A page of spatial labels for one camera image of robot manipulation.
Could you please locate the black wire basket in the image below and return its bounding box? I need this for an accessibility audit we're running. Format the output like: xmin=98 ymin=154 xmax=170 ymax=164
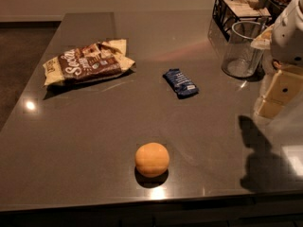
xmin=212 ymin=0 xmax=272 ymax=40

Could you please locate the clear glass jar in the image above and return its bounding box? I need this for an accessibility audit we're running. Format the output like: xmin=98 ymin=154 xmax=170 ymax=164
xmin=222 ymin=21 xmax=266 ymax=79

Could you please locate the brown white snack bag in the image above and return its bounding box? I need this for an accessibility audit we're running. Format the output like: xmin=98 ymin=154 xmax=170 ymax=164
xmin=43 ymin=39 xmax=134 ymax=86

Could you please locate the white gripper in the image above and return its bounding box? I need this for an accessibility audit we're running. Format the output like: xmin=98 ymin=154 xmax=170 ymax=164
xmin=254 ymin=60 xmax=303 ymax=118

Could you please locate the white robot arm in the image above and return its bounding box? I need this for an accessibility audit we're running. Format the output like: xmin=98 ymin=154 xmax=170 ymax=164
xmin=252 ymin=0 xmax=303 ymax=118

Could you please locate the orange fruit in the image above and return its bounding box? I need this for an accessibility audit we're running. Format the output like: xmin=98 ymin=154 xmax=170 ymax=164
xmin=134 ymin=143 xmax=169 ymax=178

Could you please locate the blue rxbar blueberry bar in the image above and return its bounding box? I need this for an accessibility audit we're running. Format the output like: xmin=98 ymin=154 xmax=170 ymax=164
xmin=163 ymin=68 xmax=199 ymax=98

